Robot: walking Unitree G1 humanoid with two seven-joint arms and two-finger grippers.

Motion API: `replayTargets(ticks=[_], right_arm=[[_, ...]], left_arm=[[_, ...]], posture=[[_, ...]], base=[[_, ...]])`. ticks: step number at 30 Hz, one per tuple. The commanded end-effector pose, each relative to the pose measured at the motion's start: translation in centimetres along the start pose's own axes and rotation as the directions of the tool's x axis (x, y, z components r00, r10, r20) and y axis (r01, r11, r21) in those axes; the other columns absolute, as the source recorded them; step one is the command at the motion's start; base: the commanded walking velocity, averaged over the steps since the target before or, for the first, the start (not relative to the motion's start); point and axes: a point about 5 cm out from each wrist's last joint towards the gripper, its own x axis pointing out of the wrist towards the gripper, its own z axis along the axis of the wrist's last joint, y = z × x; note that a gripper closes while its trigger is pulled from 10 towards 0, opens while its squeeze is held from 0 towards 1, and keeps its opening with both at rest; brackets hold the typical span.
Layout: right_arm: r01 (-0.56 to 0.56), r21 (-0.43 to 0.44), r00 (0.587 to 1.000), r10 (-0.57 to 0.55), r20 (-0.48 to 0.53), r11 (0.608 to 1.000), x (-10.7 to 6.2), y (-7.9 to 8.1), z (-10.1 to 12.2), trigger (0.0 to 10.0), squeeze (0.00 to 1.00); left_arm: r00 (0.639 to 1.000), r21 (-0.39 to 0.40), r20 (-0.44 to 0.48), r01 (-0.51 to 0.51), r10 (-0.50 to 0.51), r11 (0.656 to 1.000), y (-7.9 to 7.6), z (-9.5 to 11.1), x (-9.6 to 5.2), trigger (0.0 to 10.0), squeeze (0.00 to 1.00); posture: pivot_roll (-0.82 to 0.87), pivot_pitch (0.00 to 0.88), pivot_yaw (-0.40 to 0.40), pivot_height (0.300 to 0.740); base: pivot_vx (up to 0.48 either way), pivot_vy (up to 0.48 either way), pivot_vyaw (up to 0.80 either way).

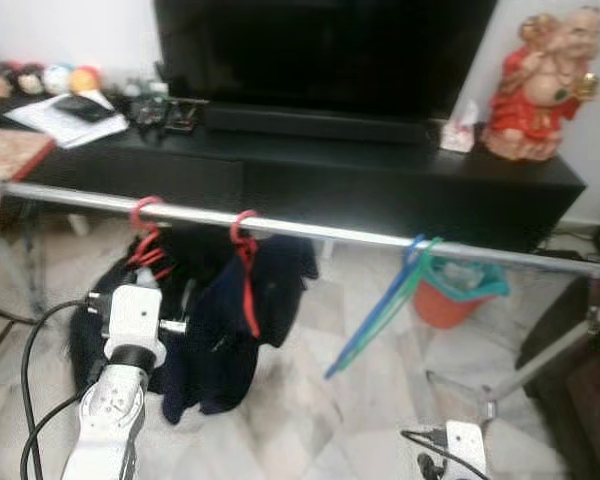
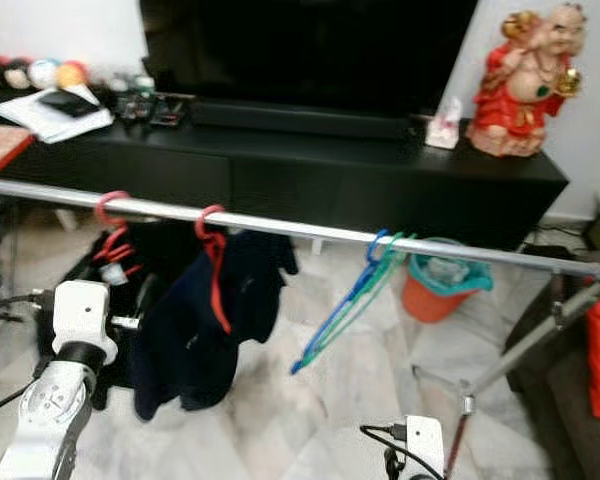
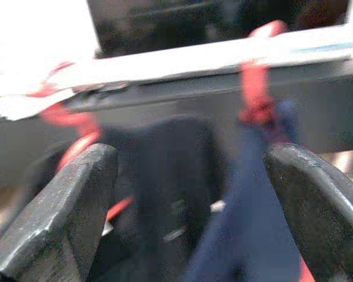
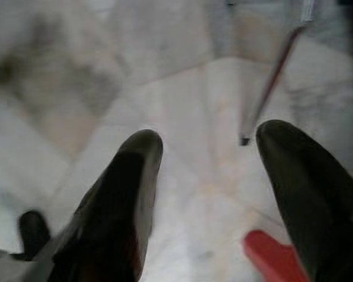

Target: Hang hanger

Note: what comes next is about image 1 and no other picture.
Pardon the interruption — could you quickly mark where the small grey toy figure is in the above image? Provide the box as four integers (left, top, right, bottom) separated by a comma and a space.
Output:
120, 78, 146, 101

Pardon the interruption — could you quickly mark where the orange bin teal liner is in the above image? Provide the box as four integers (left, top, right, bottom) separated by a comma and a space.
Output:
412, 252, 511, 331

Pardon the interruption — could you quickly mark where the red plastic hanger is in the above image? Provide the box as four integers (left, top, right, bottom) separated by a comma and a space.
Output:
228, 208, 264, 339
128, 195, 174, 283

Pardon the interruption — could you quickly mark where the white tissue pack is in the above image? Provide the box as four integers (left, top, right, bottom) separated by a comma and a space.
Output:
440, 98, 478, 154

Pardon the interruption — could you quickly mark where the black soundbar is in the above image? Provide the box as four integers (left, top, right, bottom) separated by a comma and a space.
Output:
202, 103, 431, 146

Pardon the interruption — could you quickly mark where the white paper stack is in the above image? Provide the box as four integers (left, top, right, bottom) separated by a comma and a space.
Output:
5, 92, 129, 149

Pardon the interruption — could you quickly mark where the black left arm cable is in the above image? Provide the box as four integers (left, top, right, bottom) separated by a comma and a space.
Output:
18, 298, 111, 480

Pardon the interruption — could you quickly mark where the orange round toy figure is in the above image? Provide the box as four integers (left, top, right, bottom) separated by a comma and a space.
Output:
70, 65, 103, 96

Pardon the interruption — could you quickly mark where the black shirt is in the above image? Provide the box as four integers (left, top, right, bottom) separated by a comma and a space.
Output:
68, 225, 236, 396

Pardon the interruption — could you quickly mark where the small black box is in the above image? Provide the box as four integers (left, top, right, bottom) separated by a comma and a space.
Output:
165, 100, 203, 133

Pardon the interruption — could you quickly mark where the black flat screen television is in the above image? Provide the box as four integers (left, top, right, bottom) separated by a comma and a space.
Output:
152, 0, 501, 121

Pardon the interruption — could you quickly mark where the red laughing Buddha statue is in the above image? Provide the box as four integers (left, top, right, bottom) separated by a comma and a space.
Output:
483, 8, 600, 163

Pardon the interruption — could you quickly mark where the green white mug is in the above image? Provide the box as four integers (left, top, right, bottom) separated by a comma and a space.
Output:
145, 78, 171, 101

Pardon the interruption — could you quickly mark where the black round toy figure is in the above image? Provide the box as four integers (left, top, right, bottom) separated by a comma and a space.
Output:
15, 63, 46, 96

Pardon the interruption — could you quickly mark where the black television cabinet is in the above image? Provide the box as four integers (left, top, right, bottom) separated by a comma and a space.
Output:
0, 95, 588, 253

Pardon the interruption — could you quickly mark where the blue plastic hanger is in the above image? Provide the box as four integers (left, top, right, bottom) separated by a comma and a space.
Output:
325, 235, 431, 381

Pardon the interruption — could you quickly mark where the black pouch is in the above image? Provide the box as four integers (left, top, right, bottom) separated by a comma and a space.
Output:
52, 95, 116, 124

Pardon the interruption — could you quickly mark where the pink marble dining table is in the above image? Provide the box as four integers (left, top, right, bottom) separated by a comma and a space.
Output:
0, 128, 56, 216

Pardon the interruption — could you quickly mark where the white round toy figure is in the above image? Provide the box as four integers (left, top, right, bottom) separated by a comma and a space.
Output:
43, 63, 73, 96

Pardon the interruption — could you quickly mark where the navy shirt orange trim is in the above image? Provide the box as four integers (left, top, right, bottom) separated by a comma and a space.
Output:
160, 235, 321, 426

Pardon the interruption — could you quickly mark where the black remote control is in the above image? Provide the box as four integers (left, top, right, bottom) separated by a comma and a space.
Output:
130, 100, 169, 131

